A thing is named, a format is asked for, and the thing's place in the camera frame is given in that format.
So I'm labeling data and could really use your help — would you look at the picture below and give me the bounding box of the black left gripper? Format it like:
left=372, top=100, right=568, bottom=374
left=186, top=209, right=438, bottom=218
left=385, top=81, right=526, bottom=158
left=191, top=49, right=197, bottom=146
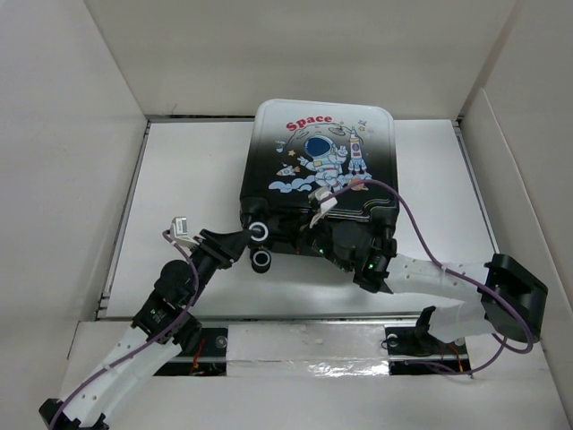
left=184, top=228, right=250, bottom=305

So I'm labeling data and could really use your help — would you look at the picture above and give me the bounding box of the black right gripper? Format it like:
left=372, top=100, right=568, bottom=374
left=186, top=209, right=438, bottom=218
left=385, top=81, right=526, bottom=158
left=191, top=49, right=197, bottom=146
left=279, top=208, right=354, bottom=272

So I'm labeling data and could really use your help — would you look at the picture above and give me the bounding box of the black suitcase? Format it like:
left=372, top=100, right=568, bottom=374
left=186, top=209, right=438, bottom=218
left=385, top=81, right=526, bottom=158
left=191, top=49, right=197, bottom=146
left=240, top=99, right=399, bottom=273

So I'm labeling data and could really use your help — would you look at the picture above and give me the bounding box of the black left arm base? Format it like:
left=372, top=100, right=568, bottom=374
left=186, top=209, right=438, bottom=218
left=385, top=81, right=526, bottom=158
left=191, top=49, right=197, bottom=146
left=155, top=327, right=228, bottom=377

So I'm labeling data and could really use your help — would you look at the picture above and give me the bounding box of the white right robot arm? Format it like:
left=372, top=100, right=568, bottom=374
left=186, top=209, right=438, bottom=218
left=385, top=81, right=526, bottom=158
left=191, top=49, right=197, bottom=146
left=297, top=220, right=548, bottom=352

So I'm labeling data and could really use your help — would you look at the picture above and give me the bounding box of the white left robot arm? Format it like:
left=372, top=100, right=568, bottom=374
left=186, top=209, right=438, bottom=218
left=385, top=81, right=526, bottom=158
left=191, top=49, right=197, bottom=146
left=38, top=229, right=252, bottom=429

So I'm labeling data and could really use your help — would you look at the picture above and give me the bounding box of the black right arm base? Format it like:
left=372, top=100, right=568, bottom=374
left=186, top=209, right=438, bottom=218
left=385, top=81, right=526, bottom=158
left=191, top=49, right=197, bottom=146
left=381, top=306, right=471, bottom=376

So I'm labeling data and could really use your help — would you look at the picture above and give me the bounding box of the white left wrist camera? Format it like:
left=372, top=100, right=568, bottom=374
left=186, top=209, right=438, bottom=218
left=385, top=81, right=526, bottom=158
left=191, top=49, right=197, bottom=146
left=165, top=217, right=199, bottom=250

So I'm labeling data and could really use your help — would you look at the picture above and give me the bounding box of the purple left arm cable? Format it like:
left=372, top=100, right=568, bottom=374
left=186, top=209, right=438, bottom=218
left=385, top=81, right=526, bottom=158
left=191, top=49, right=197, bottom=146
left=47, top=228, right=201, bottom=430

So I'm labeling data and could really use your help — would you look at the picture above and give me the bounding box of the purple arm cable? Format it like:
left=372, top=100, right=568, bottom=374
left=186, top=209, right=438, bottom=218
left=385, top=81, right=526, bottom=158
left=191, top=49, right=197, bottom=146
left=330, top=179, right=536, bottom=376
left=47, top=228, right=201, bottom=430

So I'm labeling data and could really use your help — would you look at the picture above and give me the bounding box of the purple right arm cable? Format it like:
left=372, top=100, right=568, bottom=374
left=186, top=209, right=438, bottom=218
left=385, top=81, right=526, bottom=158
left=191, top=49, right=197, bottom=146
left=330, top=179, right=536, bottom=376

